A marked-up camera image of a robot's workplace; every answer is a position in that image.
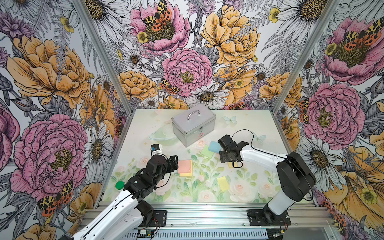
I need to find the blue memo pad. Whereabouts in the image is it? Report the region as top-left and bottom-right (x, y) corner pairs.
(209, 141), (222, 153)

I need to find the pink and yellow memo pad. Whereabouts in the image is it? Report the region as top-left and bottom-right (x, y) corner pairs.
(178, 160), (193, 177)

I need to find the torn yellow memo page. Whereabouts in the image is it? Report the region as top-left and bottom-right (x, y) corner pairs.
(228, 162), (238, 169)

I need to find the green memo pad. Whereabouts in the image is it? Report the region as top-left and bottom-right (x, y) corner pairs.
(201, 145), (215, 159)

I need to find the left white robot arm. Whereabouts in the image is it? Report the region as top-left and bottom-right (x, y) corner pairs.
(61, 154), (179, 240)

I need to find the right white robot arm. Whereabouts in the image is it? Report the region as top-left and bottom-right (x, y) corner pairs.
(218, 135), (317, 226)

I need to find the clear glass bowl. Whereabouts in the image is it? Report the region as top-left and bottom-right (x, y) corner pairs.
(149, 125), (179, 146)

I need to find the green cap white bottle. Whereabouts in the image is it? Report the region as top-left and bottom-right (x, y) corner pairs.
(115, 181), (125, 191)

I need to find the silver metal first-aid case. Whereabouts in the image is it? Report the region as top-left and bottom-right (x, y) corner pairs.
(172, 104), (216, 147)

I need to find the green circuit board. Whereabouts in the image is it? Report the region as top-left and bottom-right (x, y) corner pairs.
(136, 230), (156, 240)

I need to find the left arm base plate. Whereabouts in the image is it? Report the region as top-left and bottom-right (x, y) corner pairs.
(143, 210), (168, 227)

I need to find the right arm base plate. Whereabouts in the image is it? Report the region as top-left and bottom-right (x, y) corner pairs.
(247, 209), (292, 226)

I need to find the aluminium front rail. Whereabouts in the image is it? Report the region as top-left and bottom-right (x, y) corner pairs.
(79, 202), (328, 232)

